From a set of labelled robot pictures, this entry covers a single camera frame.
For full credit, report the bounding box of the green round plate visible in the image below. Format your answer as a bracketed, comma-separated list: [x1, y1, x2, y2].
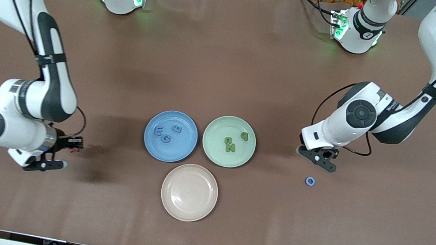
[198, 112, 261, 172]

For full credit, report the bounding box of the blue round plate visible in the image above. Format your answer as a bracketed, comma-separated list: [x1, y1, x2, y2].
[140, 107, 202, 167]

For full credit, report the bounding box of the beige round plate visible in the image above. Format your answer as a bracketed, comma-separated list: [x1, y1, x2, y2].
[157, 159, 223, 226]

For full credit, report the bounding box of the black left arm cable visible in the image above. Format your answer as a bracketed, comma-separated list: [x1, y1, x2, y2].
[307, 0, 436, 169]

